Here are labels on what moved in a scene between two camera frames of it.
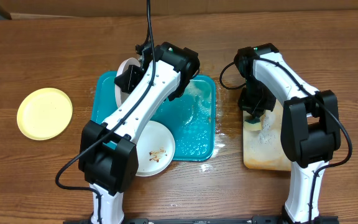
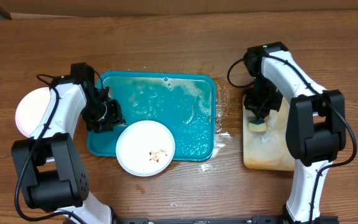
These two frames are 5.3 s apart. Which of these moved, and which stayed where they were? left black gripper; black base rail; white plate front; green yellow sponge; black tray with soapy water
Moved: left black gripper; green yellow sponge
Stayed: black tray with soapy water; black base rail; white plate front
